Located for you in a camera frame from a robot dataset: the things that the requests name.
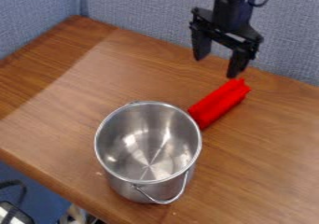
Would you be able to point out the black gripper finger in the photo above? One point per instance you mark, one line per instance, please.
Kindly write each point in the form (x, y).
(202, 42)
(244, 53)

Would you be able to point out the red rectangular block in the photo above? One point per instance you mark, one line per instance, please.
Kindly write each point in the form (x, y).
(212, 107)

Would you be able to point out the grey box under table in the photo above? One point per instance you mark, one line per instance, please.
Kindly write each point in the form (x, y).
(11, 215)

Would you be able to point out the metal pot with handle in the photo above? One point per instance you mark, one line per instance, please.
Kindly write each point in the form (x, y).
(147, 145)

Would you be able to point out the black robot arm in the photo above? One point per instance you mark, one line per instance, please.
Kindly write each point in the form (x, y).
(226, 25)

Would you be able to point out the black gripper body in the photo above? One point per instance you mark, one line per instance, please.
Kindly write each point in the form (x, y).
(228, 22)

